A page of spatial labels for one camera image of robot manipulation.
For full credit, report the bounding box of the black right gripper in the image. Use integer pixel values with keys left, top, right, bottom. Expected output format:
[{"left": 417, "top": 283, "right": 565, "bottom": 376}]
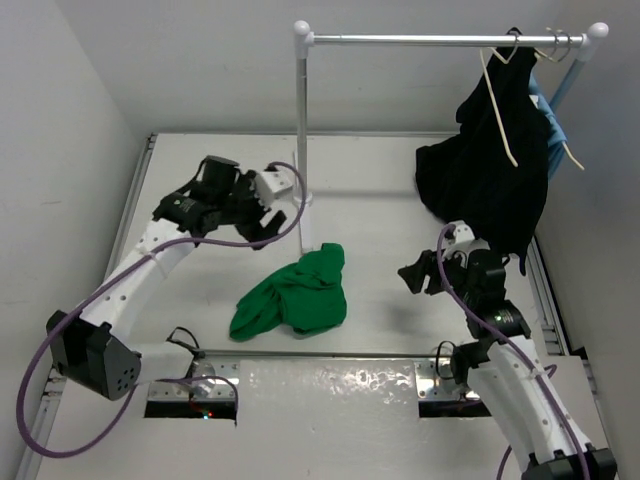
[{"left": 397, "top": 242, "right": 475, "bottom": 306}]

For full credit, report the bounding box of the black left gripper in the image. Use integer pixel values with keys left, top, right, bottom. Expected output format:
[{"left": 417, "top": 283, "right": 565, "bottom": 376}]
[{"left": 217, "top": 174, "right": 285, "bottom": 250}]

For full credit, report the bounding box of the green t-shirt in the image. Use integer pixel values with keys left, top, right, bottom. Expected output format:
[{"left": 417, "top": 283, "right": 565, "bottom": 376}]
[{"left": 229, "top": 243, "right": 347, "bottom": 342}]

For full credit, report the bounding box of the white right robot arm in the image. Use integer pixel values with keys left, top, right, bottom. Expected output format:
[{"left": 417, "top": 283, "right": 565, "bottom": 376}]
[{"left": 398, "top": 249, "right": 617, "bottom": 479}]

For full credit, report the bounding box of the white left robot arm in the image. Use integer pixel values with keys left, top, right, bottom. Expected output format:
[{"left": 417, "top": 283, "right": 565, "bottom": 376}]
[{"left": 46, "top": 156, "right": 293, "bottom": 401}]

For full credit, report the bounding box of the black hanging t-shirt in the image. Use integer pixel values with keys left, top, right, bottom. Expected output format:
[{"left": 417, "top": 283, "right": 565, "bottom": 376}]
[{"left": 415, "top": 48, "right": 550, "bottom": 259}]

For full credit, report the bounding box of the light blue hanging shirt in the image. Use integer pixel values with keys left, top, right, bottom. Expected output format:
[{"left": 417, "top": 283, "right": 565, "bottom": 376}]
[{"left": 528, "top": 74, "right": 567, "bottom": 179}]

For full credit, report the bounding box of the cream empty hanger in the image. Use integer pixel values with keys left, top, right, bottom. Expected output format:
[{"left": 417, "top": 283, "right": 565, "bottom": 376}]
[{"left": 479, "top": 48, "right": 519, "bottom": 168}]

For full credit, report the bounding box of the hanger holding black shirt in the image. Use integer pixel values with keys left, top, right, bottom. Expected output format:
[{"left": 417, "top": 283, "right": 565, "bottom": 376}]
[{"left": 489, "top": 27, "right": 521, "bottom": 65}]

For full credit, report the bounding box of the silver clothes rack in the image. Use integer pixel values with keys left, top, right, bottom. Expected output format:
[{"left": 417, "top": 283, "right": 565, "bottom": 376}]
[{"left": 291, "top": 19, "right": 611, "bottom": 254}]

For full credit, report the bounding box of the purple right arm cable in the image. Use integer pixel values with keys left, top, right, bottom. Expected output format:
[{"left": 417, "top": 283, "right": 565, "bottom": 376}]
[{"left": 436, "top": 223, "right": 591, "bottom": 480}]

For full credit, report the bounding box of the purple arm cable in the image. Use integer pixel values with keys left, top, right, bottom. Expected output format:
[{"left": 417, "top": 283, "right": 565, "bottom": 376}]
[
  {"left": 436, "top": 223, "right": 591, "bottom": 480},
  {"left": 16, "top": 161, "right": 307, "bottom": 459}
]

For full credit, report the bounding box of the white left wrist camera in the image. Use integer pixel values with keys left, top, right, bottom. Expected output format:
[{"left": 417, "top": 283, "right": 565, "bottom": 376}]
[{"left": 255, "top": 170, "right": 293, "bottom": 207}]

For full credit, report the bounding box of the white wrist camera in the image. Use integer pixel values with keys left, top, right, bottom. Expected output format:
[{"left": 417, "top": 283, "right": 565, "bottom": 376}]
[
  {"left": 255, "top": 170, "right": 293, "bottom": 207},
  {"left": 443, "top": 221, "right": 476, "bottom": 258}
]

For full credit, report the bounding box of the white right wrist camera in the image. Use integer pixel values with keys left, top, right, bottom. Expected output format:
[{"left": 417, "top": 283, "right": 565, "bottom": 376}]
[{"left": 443, "top": 221, "right": 476, "bottom": 258}]

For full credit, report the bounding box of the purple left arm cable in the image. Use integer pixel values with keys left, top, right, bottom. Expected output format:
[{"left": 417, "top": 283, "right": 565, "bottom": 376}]
[{"left": 16, "top": 161, "right": 307, "bottom": 459}]

